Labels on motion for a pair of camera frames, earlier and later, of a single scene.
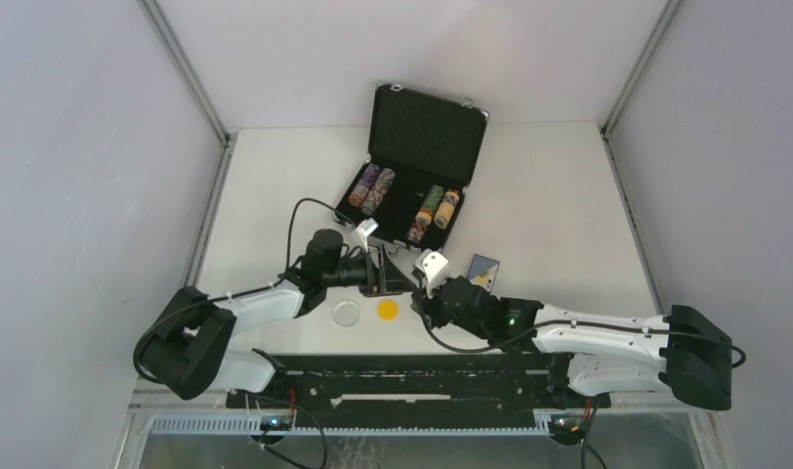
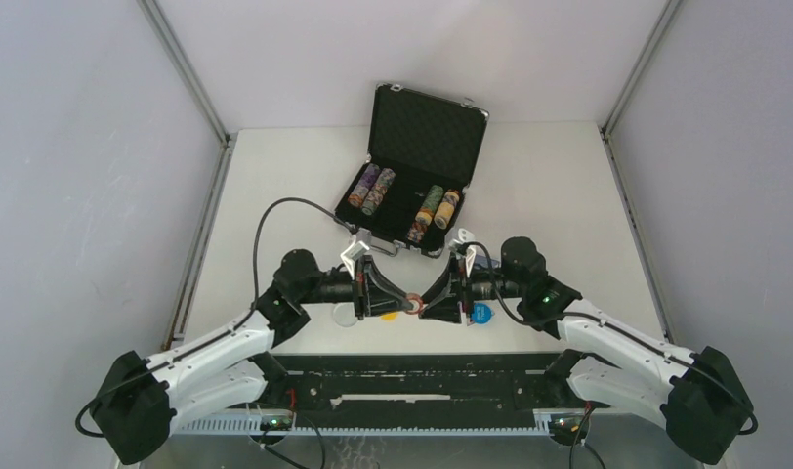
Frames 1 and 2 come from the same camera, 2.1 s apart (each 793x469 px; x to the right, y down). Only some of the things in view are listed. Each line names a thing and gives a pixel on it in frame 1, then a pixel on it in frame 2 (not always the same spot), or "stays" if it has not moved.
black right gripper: (430, 309) → (443, 299)
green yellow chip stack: (424, 217) stays
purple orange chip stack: (358, 193) stays
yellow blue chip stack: (446, 208) stays
